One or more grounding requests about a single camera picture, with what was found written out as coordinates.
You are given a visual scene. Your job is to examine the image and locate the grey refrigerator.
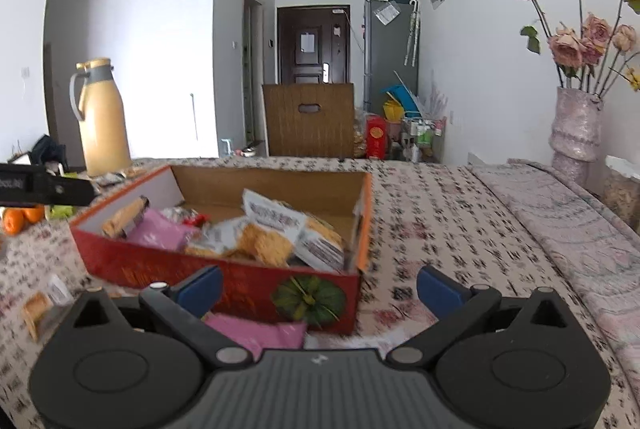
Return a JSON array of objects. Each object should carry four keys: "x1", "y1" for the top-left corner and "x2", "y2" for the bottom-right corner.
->
[{"x1": 363, "y1": 0, "x2": 419, "y2": 115}]

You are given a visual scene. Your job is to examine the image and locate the oat crisp snack packet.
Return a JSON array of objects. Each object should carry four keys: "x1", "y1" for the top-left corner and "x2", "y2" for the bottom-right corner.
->
[{"x1": 242, "y1": 189, "x2": 306, "y2": 244}]

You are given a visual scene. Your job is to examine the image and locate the orange fruit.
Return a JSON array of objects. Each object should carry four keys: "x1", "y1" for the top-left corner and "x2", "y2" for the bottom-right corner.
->
[
  {"x1": 2, "y1": 208, "x2": 26, "y2": 236},
  {"x1": 22, "y1": 206, "x2": 46, "y2": 224}
]

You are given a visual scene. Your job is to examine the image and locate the red cardboard pumpkin box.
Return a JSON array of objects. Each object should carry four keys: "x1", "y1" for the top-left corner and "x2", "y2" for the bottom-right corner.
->
[{"x1": 70, "y1": 165, "x2": 372, "y2": 335}]

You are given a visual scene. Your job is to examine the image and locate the patterned calligraphy tablecloth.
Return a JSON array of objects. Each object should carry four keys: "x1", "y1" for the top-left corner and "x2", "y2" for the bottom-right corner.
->
[{"x1": 1, "y1": 157, "x2": 639, "y2": 428}]

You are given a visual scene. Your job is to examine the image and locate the wire storage cart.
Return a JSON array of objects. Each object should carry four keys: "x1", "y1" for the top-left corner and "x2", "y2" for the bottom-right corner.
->
[{"x1": 400, "y1": 117, "x2": 446, "y2": 164}]

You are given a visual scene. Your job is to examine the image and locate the dried pink roses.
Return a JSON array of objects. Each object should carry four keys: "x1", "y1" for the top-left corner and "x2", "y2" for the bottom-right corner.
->
[{"x1": 496, "y1": 0, "x2": 640, "y2": 91}]

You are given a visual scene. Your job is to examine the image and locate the yellow dried flower branches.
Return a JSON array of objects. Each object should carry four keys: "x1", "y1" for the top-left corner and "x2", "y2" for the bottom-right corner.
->
[{"x1": 623, "y1": 67, "x2": 640, "y2": 92}]

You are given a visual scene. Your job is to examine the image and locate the pink grey folded blanket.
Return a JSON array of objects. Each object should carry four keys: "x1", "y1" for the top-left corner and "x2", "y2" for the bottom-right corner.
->
[{"x1": 471, "y1": 160, "x2": 639, "y2": 388}]

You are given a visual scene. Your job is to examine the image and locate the small green packet far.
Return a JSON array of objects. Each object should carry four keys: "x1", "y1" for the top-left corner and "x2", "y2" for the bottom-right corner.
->
[{"x1": 46, "y1": 205, "x2": 76, "y2": 220}]

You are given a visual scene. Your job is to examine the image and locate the white label snack packet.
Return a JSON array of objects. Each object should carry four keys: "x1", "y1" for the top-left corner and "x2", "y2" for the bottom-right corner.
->
[{"x1": 294, "y1": 215, "x2": 345, "y2": 272}]

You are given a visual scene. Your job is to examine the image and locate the pink snack packet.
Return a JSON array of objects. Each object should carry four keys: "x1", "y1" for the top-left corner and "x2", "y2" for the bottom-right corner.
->
[
  {"x1": 125, "y1": 207, "x2": 200, "y2": 251},
  {"x1": 203, "y1": 313, "x2": 307, "y2": 360}
]

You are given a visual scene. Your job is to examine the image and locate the dark brown entrance door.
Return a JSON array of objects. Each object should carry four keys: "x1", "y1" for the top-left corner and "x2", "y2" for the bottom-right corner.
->
[{"x1": 277, "y1": 6, "x2": 352, "y2": 85}]

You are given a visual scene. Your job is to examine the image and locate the pink textured vase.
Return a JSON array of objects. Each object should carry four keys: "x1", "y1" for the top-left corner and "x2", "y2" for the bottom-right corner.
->
[{"x1": 549, "y1": 88, "x2": 604, "y2": 186}]

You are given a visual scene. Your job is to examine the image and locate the yellow thermos jug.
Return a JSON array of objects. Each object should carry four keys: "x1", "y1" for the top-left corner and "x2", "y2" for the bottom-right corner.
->
[{"x1": 68, "y1": 58, "x2": 131, "y2": 177}]

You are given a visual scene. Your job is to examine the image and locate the clear jar of nuts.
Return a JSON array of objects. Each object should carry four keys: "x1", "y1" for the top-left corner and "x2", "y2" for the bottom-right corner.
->
[{"x1": 602, "y1": 155, "x2": 640, "y2": 231}]

